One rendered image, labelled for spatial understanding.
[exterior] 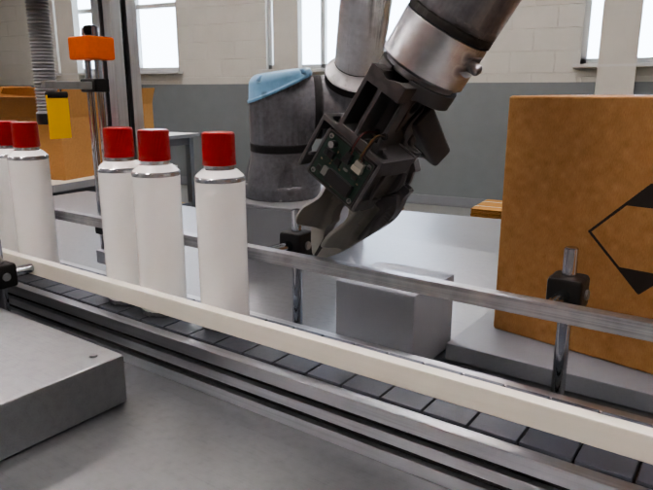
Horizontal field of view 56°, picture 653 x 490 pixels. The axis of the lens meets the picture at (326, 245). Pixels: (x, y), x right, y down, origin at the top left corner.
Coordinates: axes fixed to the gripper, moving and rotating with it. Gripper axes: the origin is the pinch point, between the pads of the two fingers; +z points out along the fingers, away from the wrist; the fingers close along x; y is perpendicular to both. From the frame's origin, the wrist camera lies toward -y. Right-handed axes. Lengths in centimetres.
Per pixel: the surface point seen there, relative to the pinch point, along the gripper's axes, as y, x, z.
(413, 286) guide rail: 2.6, 10.4, -4.8
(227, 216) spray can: 6.5, -8.0, 1.5
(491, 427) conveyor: 9.3, 23.1, -4.1
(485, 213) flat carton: -422, -74, 139
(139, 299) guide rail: 9.8, -11.3, 15.5
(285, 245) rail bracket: -1.2, -4.7, 4.5
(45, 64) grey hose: -4, -56, 14
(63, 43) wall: -435, -638, 323
